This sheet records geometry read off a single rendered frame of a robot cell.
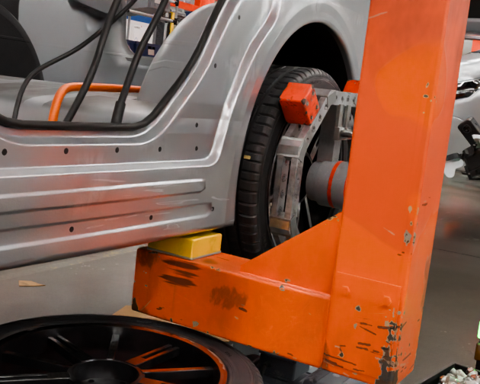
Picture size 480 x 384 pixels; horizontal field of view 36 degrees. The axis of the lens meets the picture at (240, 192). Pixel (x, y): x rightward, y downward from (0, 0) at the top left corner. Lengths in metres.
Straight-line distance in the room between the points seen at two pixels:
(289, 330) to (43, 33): 2.43
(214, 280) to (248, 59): 0.56
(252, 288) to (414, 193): 0.43
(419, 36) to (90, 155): 0.68
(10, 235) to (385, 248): 0.72
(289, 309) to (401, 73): 0.56
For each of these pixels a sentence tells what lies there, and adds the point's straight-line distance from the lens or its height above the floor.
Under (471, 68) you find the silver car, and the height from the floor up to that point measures 1.38.
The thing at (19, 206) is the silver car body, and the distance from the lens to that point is 1.29.
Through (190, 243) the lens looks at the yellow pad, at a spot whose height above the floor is 0.72.
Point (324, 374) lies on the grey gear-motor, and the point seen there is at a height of 0.41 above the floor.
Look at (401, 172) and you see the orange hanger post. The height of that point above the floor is 0.97.
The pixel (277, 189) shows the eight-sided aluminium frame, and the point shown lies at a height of 0.84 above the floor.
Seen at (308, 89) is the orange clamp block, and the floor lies 1.11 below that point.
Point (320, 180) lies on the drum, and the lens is 2.12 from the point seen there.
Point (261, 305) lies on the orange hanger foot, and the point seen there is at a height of 0.62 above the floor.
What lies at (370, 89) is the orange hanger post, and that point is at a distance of 1.51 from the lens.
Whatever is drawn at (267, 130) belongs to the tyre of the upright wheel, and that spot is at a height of 0.99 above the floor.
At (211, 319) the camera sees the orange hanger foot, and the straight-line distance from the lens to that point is 1.73.
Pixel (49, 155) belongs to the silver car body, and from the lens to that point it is 1.35.
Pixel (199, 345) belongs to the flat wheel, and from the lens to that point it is 1.72.
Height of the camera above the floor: 1.09
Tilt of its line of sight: 8 degrees down
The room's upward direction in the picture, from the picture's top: 7 degrees clockwise
